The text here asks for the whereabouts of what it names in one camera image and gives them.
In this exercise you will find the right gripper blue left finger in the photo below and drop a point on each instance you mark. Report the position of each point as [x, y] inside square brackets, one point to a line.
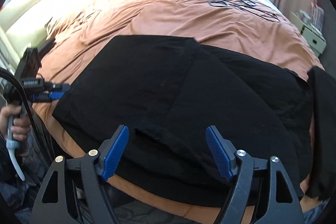
[57, 200]

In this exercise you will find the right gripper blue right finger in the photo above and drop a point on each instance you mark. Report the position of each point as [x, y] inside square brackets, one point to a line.
[277, 201]

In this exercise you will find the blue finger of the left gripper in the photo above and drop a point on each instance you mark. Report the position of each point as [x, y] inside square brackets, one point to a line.
[52, 87]
[46, 96]

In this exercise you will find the black pants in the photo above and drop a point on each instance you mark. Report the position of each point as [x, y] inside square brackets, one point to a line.
[167, 90]

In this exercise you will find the person's left hand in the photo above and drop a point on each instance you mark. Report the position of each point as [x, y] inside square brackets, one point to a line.
[20, 127]

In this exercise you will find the folded black garment left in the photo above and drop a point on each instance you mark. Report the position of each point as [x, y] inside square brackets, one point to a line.
[45, 47]

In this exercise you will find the folded black garment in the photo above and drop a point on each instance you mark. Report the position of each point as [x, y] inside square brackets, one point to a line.
[322, 176]
[45, 47]

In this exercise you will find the folded black garment right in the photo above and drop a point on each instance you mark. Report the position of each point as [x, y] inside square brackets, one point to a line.
[322, 176]

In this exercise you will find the white bedside cabinet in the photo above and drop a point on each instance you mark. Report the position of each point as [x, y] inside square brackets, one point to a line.
[311, 34]

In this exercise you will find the orange bed blanket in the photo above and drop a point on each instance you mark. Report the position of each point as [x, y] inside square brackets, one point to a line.
[82, 29]

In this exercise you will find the white wire rack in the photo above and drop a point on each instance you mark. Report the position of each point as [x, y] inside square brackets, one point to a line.
[317, 15]

